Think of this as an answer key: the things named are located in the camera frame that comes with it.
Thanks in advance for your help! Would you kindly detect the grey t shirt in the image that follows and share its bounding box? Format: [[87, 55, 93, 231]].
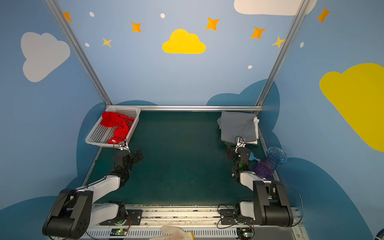
[[217, 111, 257, 144]]

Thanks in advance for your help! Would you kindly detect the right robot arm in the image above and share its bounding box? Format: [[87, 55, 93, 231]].
[[226, 145, 295, 227]]

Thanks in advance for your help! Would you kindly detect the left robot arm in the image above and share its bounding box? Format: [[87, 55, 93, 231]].
[[42, 149, 144, 240]]

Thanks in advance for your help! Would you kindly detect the white plastic laundry basket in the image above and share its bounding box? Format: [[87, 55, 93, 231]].
[[86, 106, 141, 149]]

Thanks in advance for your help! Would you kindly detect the red t shirt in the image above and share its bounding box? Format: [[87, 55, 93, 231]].
[[101, 111, 135, 144]]

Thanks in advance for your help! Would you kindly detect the folded white t shirt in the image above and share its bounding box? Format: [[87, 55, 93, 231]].
[[246, 117, 260, 145]]

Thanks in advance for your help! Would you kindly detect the left circuit board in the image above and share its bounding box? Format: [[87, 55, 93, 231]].
[[110, 229, 128, 238]]

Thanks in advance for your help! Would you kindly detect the circuit board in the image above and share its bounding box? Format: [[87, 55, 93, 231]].
[[236, 228, 254, 240], [110, 229, 128, 238]]

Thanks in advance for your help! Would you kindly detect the right circuit board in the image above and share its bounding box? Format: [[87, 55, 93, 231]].
[[236, 228, 254, 240]]

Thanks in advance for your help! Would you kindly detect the white work glove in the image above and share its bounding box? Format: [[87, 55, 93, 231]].
[[150, 226, 195, 240]]

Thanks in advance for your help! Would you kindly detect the horizontal aluminium frame bar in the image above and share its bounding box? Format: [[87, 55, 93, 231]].
[[128, 105, 263, 112]]

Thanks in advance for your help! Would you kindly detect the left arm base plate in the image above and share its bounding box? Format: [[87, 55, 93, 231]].
[[100, 209, 143, 226]]

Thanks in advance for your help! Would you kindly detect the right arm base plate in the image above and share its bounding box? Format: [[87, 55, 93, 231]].
[[218, 209, 256, 225]]

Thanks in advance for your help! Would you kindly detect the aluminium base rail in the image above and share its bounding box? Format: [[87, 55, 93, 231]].
[[77, 205, 309, 240]]

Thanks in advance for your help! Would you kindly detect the right aluminium frame post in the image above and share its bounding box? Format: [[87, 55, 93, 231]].
[[256, 0, 311, 108]]

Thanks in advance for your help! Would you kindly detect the aluminium frame post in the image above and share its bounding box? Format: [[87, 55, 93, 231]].
[[256, 0, 311, 108], [45, 0, 113, 106]]

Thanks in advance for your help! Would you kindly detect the left aluminium frame post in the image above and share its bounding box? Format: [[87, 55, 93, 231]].
[[45, 0, 113, 106]]

